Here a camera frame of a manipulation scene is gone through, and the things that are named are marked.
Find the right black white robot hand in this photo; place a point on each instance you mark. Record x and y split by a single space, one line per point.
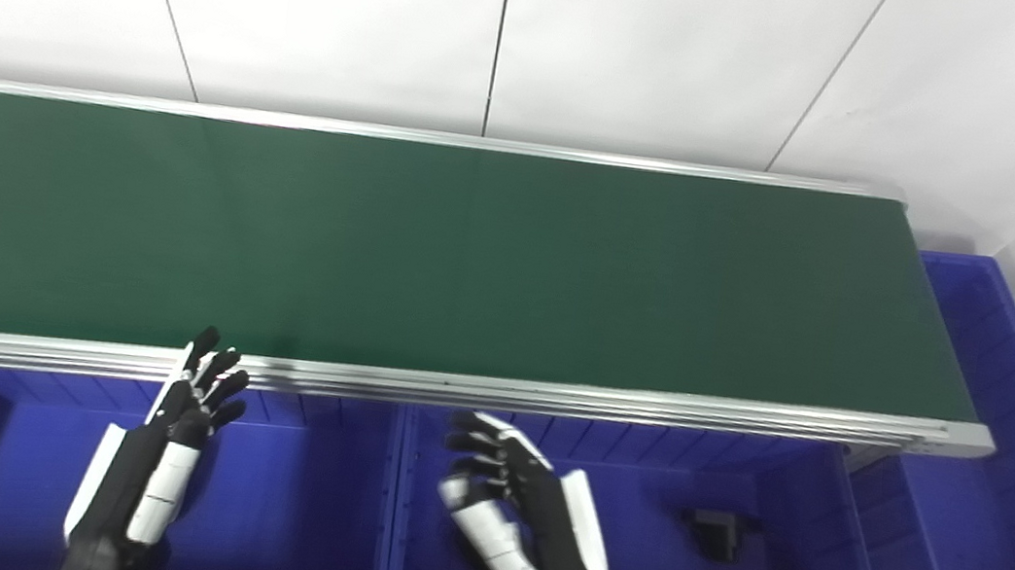
556 547

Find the small black block part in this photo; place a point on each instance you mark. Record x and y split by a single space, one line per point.
715 533

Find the green conveyor belt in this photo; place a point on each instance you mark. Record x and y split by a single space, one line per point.
432 265
551 399

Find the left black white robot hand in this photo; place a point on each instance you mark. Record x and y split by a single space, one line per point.
121 499

